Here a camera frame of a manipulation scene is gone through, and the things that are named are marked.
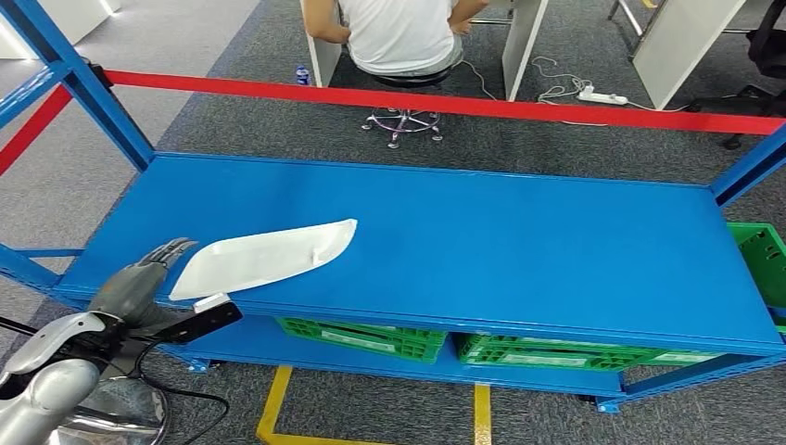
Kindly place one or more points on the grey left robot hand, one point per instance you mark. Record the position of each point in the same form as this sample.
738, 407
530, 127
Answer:
126, 292

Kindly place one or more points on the white curved plastic part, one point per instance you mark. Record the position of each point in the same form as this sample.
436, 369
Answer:
258, 261

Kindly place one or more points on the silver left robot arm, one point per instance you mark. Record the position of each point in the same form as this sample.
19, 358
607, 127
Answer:
43, 393

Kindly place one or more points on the blue metal shelf rack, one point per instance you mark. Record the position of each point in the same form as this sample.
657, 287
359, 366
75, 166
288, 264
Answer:
460, 245

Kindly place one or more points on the short red barrier belt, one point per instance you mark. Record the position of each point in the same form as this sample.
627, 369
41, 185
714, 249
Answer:
31, 129

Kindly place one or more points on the water bottle blue label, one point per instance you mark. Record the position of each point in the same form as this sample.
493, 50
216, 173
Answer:
302, 75

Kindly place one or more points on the black stool chrome base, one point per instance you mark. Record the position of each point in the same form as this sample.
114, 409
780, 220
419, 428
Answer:
408, 80

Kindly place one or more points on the long red barrier belt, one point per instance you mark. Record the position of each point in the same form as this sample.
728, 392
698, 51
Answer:
430, 101

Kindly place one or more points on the person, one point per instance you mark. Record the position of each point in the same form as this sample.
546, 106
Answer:
399, 37

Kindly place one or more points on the white power strip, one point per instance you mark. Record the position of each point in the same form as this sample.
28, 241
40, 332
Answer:
605, 97

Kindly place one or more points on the open green plastic crate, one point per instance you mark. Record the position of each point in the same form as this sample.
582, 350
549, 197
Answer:
761, 264

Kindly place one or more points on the black office chair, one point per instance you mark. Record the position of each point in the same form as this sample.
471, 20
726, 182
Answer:
767, 49

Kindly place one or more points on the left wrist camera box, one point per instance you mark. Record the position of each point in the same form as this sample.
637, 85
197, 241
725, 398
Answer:
202, 322

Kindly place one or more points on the chrome stanchion post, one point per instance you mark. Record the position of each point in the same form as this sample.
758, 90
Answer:
123, 405

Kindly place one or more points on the black stanchion post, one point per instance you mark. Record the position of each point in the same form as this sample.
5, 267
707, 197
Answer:
15, 325

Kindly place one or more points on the white desk metal frame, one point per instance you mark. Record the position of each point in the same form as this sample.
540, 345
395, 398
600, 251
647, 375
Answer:
681, 49

